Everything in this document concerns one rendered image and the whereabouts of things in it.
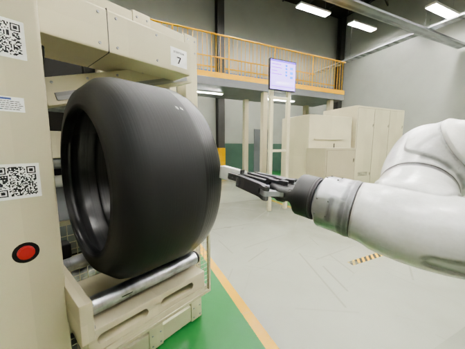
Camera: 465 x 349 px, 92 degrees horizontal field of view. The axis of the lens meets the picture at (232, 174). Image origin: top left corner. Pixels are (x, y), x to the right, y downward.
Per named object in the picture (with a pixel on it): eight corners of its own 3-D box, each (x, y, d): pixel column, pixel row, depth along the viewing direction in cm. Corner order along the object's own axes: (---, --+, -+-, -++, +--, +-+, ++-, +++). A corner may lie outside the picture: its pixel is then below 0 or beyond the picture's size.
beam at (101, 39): (24, 27, 65) (18, -31, 63) (14, 51, 82) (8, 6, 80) (192, 75, 111) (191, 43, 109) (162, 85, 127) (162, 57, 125)
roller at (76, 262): (59, 278, 72) (57, 264, 71) (55, 272, 75) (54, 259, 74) (158, 242, 98) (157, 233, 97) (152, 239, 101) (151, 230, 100)
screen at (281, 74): (269, 88, 412) (270, 57, 406) (268, 89, 417) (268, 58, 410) (295, 92, 437) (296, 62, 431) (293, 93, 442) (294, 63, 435)
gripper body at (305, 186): (332, 176, 41) (286, 166, 47) (314, 181, 35) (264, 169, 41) (324, 214, 43) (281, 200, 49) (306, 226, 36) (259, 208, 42)
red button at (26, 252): (18, 262, 49) (16, 248, 48) (16, 259, 50) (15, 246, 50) (36, 257, 51) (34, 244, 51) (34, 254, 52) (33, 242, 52)
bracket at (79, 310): (81, 348, 50) (78, 307, 49) (44, 278, 76) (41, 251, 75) (98, 338, 52) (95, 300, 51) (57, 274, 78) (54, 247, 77)
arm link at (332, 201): (355, 185, 31) (313, 176, 35) (341, 246, 33) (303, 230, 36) (369, 179, 38) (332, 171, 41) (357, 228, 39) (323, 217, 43)
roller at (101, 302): (88, 322, 54) (86, 305, 53) (81, 313, 57) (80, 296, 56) (200, 264, 80) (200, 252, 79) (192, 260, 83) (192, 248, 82)
